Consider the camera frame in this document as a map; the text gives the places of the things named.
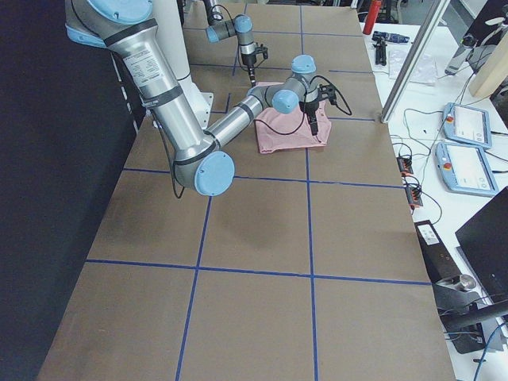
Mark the blue teach pendant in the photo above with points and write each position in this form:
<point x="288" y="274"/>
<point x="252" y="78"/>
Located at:
<point x="467" y="125"/>
<point x="465" y="170"/>

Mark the red water bottle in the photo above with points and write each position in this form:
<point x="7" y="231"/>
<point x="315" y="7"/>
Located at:
<point x="371" y="17"/>

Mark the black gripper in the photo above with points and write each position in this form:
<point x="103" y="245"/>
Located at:
<point x="249" y="62"/>
<point x="309" y="107"/>

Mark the pink printed t-shirt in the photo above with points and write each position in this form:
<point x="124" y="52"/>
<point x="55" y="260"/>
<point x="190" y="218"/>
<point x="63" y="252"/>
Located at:
<point x="284" y="126"/>

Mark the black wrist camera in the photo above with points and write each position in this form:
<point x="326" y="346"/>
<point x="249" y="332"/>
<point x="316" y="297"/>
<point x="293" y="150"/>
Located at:
<point x="327" y="93"/>
<point x="262" y="50"/>

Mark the upper orange usb hub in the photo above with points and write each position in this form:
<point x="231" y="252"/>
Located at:
<point x="404" y="166"/>

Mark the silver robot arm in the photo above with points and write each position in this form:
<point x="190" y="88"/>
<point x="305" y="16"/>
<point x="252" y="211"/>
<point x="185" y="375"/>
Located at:
<point x="148" y="37"/>
<point x="221" y="26"/>

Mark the upper blue teach pendant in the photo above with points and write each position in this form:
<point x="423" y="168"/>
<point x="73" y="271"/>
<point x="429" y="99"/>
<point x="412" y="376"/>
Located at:
<point x="467" y="125"/>

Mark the lower blue teach pendant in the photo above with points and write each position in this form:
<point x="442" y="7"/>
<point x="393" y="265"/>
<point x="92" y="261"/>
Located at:
<point x="465" y="170"/>

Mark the blue folded umbrella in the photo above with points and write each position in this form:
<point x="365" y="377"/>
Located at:
<point x="390" y="37"/>

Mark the black box with label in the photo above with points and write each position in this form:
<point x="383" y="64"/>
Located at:
<point x="438" y="262"/>

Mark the orange usb hub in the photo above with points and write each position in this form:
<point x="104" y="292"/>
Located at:
<point x="413" y="195"/>
<point x="404" y="166"/>

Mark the aluminium frame post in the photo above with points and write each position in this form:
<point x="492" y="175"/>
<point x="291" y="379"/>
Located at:
<point x="422" y="39"/>

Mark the black monitor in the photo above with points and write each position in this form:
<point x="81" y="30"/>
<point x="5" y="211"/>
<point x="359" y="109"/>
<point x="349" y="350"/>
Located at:
<point x="483" y="243"/>

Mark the black folded tripod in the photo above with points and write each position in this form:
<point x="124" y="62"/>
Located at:
<point x="380" y="51"/>

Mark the lower orange usb hub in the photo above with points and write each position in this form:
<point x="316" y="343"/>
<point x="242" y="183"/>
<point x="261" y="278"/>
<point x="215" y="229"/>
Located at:
<point x="413" y="195"/>

